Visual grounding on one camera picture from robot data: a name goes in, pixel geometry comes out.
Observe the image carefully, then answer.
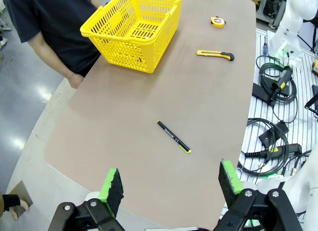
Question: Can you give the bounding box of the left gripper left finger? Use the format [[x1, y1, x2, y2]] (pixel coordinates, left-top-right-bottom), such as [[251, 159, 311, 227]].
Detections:
[[48, 167, 125, 231]]

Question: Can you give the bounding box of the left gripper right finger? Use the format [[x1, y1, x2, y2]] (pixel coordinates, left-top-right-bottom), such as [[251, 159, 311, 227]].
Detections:
[[213, 160, 303, 231]]

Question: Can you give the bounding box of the yellow tape measure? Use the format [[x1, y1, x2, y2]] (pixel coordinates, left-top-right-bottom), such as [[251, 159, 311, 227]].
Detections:
[[210, 16, 227, 29]]

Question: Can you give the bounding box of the bystander's black-sleeved forearm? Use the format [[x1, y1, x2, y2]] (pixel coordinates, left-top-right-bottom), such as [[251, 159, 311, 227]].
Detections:
[[0, 193, 22, 213]]

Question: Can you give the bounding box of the person's right forearm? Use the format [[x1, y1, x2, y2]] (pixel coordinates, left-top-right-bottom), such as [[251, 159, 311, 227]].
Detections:
[[26, 32, 77, 79]]

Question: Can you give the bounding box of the yellow plastic shopping basket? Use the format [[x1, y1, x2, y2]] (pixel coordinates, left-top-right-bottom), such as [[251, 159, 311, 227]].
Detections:
[[79, 0, 187, 74]]

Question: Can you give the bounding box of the person in navy t-shirt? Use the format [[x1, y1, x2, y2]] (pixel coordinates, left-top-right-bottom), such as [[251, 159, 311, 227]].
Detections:
[[3, 0, 103, 77]]

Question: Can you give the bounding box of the bystander's hand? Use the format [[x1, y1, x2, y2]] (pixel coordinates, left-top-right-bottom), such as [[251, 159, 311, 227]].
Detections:
[[9, 200, 30, 222]]

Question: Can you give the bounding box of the person's right hand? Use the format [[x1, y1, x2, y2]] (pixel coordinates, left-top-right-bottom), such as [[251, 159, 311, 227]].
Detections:
[[67, 72, 85, 89]]

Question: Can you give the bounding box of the black pen with yellow tip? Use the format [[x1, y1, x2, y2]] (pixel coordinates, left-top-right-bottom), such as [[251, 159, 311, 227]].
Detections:
[[157, 120, 192, 154]]

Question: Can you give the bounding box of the black flat box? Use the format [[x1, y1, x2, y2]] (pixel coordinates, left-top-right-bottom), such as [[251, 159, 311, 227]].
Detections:
[[251, 82, 273, 104], [259, 75, 291, 97]]

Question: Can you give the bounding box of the yellow black utility knife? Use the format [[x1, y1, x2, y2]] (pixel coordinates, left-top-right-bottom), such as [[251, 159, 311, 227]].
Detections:
[[196, 49, 236, 62]]

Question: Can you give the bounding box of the blue red screwdriver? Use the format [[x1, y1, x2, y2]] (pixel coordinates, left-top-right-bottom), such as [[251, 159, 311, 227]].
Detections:
[[262, 37, 270, 56]]

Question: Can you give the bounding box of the coiled black cable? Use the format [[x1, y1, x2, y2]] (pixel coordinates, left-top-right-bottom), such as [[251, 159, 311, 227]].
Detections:
[[255, 55, 299, 124], [237, 118, 290, 178]]

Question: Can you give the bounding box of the black bracket plate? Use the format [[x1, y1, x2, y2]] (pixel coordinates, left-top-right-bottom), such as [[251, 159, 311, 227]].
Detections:
[[258, 121, 290, 149]]

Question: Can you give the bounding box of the black yellow-labelled pendant handle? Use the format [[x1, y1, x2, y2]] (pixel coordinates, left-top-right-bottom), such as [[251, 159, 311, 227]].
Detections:
[[270, 66, 294, 99], [244, 143, 303, 159]]

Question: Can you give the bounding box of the white slotted base plate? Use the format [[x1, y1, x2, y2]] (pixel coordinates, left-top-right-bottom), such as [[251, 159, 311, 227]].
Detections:
[[238, 28, 318, 183]]

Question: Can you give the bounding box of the black frame piece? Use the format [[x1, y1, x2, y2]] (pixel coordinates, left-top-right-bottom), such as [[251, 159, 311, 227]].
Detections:
[[304, 84, 318, 118]]

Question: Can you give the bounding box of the dark equipment frame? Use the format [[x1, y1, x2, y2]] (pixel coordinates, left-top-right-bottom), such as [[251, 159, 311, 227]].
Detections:
[[255, 0, 287, 29]]

